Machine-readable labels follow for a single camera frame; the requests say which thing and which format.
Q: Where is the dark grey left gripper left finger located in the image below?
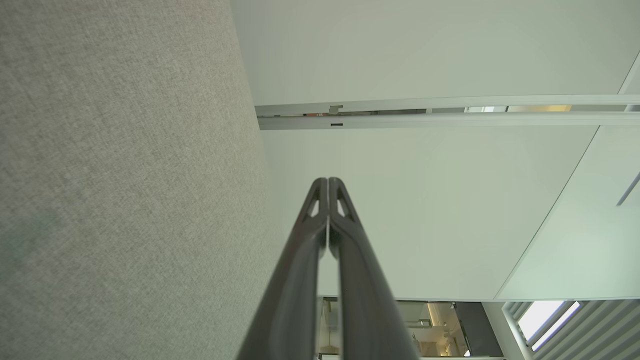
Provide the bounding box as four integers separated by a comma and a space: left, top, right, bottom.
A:
236, 177, 329, 360

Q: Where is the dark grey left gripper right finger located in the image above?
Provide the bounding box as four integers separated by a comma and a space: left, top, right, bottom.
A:
328, 177, 419, 360

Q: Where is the white slatted window blind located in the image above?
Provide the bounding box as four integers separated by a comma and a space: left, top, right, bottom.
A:
501, 299, 640, 360

